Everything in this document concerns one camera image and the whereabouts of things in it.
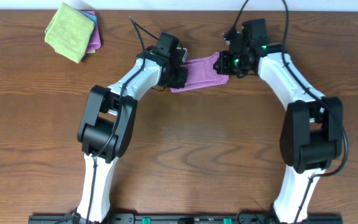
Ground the folded purple cloth in stack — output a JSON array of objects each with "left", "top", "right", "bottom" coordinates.
[{"left": 84, "top": 11, "right": 101, "bottom": 52}]

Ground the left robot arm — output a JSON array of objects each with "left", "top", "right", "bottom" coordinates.
[{"left": 73, "top": 46, "right": 188, "bottom": 223}]

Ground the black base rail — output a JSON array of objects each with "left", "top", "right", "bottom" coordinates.
[{"left": 28, "top": 212, "right": 343, "bottom": 224}]

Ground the black cable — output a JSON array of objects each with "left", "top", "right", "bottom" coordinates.
[
  {"left": 54, "top": 16, "right": 161, "bottom": 224},
  {"left": 222, "top": 0, "right": 350, "bottom": 224}
]

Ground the purple microfiber cloth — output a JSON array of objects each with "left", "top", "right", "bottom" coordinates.
[{"left": 171, "top": 52, "right": 229, "bottom": 93}]

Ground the folded blue cloth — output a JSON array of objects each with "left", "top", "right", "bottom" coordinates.
[{"left": 80, "top": 11, "right": 97, "bottom": 26}]

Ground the right black cable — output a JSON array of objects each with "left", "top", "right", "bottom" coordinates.
[{"left": 222, "top": 0, "right": 350, "bottom": 224}]

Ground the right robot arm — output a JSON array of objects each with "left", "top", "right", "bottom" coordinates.
[{"left": 214, "top": 30, "right": 348, "bottom": 223}]

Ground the left black cable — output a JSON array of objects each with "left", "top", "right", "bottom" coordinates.
[{"left": 54, "top": 16, "right": 161, "bottom": 224}]

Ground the folded green cloth on top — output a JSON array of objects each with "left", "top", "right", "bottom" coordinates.
[{"left": 44, "top": 2, "right": 95, "bottom": 63}]

